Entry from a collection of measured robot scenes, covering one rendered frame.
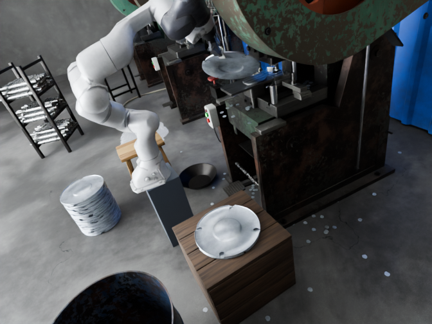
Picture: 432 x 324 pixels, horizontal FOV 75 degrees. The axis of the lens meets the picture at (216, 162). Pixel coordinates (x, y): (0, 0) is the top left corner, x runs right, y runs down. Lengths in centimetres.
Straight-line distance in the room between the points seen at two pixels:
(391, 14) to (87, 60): 109
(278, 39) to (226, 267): 84
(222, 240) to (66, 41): 715
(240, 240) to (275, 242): 14
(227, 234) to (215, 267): 15
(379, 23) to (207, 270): 112
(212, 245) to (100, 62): 81
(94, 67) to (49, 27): 689
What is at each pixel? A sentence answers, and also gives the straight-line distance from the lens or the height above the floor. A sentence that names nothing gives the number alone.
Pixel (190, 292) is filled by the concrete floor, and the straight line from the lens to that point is 157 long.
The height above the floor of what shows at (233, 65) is 88.
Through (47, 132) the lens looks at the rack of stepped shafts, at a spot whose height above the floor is 24.
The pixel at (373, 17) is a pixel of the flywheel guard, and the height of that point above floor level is 103.
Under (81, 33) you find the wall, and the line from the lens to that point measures 792.
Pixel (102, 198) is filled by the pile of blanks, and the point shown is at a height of 23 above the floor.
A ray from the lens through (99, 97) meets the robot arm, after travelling 108.
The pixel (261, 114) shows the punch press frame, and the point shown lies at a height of 64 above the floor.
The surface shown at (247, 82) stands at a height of 79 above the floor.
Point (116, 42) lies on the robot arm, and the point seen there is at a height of 116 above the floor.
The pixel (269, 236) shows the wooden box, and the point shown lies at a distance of 122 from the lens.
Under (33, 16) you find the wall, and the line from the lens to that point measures 796.
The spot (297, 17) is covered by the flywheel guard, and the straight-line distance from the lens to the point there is 103.
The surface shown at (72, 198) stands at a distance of 203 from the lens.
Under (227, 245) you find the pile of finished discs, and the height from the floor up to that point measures 36.
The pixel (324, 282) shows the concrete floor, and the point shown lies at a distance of 152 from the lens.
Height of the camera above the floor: 129
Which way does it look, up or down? 34 degrees down
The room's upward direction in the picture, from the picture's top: 15 degrees counter-clockwise
